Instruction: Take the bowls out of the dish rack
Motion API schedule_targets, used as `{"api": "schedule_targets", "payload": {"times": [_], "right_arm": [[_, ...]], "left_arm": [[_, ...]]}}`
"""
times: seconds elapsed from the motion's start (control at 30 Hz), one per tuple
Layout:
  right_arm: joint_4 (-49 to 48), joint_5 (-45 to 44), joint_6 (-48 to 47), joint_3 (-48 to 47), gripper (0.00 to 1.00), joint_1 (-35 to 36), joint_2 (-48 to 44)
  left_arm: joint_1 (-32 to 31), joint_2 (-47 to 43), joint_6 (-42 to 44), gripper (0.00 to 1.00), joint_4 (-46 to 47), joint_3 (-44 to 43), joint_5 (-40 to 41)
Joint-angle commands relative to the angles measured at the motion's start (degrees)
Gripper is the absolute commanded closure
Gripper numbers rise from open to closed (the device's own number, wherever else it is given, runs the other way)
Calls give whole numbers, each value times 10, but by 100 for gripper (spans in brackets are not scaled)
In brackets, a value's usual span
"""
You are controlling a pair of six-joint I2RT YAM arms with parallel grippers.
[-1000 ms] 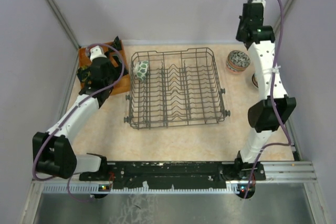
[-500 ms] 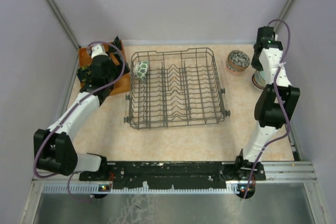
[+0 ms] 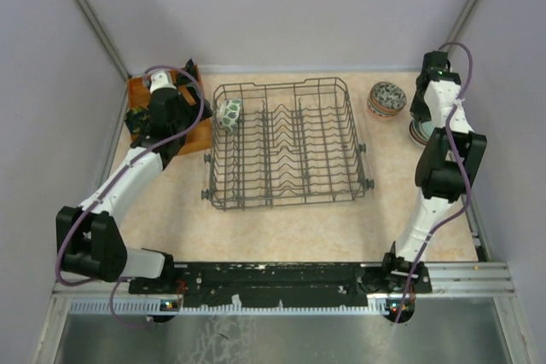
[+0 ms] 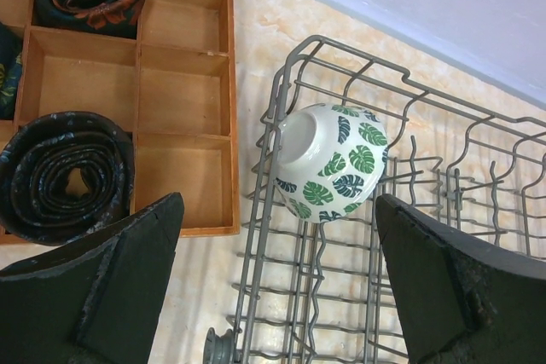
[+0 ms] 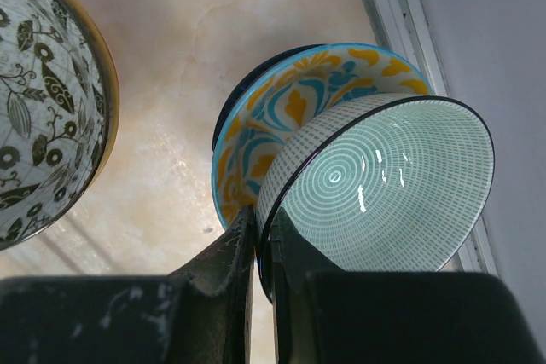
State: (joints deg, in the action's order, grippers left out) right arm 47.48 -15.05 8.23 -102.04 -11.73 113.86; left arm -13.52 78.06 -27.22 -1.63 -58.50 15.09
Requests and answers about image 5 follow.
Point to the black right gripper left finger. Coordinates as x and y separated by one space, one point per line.
200 313

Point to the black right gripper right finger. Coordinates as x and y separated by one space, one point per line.
324 314

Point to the green striped bowl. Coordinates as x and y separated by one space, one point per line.
386 182

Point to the yellow blue swirl bowl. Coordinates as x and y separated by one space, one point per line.
288 96

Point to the dark leaf pattern bowl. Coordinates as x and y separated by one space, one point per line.
53 116

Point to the pink floral bowl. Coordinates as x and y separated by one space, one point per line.
239 90

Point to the orange flower green leaf bowl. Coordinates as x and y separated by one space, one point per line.
108 76

